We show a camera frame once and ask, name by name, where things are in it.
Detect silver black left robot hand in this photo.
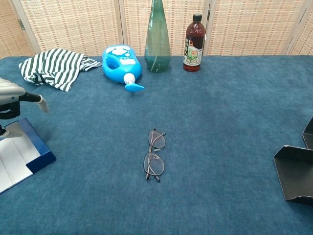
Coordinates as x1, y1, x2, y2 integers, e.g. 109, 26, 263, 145
0, 77, 49, 137

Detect blue and white glasses case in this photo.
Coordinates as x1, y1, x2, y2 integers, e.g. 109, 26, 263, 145
0, 117, 57, 194

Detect thin-framed eyeglasses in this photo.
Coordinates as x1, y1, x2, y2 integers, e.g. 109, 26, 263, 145
143, 128, 167, 183

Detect green white striped cloth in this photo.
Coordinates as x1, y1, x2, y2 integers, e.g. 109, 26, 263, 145
19, 48, 102, 93

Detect woven bamboo screen panel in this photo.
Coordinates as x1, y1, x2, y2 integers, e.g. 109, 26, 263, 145
286, 0, 313, 56
204, 0, 309, 56
118, 0, 211, 56
11, 0, 124, 57
0, 0, 34, 59

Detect blue pump detergent bottle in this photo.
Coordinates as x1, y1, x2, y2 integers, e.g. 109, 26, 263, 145
101, 44, 145, 93

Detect green transparent spray bottle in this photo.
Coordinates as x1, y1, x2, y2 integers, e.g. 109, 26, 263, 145
144, 0, 171, 73

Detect blue table cover mat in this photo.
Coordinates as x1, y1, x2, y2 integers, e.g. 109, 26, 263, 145
0, 55, 313, 235

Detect dark drink bottle black cap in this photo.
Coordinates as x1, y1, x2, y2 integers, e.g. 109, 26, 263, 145
182, 13, 206, 72

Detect black unfolded cardboard box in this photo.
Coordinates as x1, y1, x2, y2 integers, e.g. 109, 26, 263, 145
273, 117, 313, 206

